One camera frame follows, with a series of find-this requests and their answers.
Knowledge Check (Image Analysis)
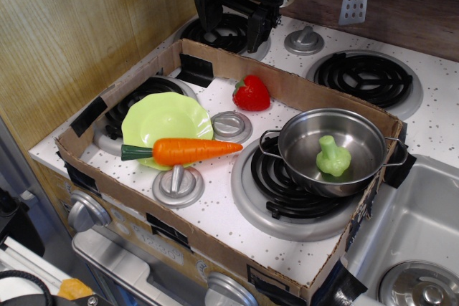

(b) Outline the back left black burner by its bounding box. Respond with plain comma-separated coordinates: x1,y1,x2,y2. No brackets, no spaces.
174,13,271,61

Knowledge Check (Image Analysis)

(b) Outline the red toy strawberry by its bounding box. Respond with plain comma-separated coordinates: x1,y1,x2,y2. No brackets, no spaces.
232,75,270,111

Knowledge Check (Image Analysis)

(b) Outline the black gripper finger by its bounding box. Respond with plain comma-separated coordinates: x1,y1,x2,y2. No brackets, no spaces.
247,6,271,53
194,0,223,32

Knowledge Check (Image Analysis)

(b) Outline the front left black burner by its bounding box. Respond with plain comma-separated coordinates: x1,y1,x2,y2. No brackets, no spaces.
93,76,197,157

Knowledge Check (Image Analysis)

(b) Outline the hanging silver slotted spatula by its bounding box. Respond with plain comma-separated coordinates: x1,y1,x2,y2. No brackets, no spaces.
339,0,368,26

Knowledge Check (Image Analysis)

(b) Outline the orange toy carrot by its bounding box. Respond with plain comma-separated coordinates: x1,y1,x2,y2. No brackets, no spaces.
121,138,243,166

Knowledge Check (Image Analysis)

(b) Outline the left silver oven knob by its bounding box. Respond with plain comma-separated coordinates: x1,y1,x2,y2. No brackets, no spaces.
67,191,111,233

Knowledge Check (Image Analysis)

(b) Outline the back right black burner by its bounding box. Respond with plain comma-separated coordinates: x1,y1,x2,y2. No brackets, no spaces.
306,50,423,120

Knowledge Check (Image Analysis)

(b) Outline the back silver stove knob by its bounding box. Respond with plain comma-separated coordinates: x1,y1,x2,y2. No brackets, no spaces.
284,26,324,56

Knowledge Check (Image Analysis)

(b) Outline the silver pot lid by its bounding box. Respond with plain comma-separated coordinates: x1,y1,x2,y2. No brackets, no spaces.
377,261,458,305

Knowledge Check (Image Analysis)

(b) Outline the brown cardboard fence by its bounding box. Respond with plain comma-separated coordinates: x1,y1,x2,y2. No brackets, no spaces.
56,40,406,301

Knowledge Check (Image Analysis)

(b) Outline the orange yellow object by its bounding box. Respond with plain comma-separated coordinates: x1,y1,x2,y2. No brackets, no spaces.
57,278,94,300

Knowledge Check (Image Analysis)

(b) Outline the green toy broccoli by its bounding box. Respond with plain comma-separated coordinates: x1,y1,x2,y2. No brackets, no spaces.
316,135,351,177

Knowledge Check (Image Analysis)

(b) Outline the black burner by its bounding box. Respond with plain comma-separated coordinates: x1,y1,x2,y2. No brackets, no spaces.
231,137,362,242
306,50,423,120
93,76,197,157
174,13,271,61

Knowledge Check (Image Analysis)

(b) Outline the front right black burner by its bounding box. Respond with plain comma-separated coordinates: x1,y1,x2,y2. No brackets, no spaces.
231,137,362,242

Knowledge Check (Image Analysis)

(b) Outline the silver oven knob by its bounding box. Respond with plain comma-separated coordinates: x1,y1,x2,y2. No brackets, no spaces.
204,272,258,306
67,191,111,233

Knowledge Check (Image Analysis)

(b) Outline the silver toy sink basin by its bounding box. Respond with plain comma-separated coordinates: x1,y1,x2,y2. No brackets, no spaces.
346,156,458,305

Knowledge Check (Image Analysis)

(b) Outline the silver oven door handle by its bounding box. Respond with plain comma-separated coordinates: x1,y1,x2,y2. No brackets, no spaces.
72,229,184,305

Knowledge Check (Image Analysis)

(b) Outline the middle silver stove knob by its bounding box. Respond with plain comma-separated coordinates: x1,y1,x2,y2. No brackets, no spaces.
211,111,253,143

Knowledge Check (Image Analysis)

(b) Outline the black braided cable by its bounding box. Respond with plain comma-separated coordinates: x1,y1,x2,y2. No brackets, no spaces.
0,269,55,306

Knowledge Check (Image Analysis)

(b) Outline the light green plastic plate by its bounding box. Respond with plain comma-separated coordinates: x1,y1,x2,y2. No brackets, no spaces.
121,92,214,149

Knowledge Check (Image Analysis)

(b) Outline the stainless steel pan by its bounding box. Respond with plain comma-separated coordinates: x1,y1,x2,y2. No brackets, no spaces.
274,108,408,198

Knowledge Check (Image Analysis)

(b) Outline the right silver oven knob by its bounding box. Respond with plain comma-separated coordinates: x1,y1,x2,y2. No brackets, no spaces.
204,272,258,306

